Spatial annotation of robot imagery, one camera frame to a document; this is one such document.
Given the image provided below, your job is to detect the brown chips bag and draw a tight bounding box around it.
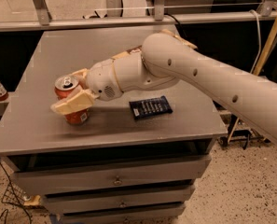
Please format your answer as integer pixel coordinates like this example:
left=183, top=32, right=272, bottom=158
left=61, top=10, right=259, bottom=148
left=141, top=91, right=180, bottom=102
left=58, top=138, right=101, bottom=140
left=111, top=29, right=198, bottom=60

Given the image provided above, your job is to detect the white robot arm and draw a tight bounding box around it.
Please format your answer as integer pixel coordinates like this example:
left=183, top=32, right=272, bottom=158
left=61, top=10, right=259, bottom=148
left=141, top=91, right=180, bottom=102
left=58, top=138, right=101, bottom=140
left=51, top=30, right=277, bottom=144

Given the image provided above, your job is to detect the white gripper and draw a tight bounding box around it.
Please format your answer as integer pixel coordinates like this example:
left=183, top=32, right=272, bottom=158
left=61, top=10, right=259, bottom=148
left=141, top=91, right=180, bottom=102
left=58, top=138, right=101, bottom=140
left=50, top=59, right=123, bottom=115

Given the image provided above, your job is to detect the white cable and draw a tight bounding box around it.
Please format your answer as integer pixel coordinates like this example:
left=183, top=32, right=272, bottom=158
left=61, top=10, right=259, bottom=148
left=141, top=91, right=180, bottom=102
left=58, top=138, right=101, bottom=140
left=249, top=9, right=263, bottom=75

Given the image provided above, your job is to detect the red coke can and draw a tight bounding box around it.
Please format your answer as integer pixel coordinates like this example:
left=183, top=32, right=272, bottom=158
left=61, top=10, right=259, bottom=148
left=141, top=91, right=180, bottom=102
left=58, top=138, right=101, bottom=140
left=54, top=75, right=89, bottom=125

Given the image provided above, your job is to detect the grey drawer cabinet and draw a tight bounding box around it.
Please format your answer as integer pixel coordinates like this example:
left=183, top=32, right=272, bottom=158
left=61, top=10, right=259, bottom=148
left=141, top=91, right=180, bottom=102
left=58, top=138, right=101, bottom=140
left=0, top=26, right=226, bottom=224

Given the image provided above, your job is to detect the black wire basket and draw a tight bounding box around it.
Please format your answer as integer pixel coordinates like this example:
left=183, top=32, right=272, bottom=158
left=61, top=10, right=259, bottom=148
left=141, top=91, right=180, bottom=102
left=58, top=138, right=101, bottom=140
left=0, top=162, right=33, bottom=224

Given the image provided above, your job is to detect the dark blue snack bar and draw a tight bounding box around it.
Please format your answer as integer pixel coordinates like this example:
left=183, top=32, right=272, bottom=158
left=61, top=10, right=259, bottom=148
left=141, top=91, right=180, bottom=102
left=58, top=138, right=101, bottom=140
left=129, top=95, right=173, bottom=119

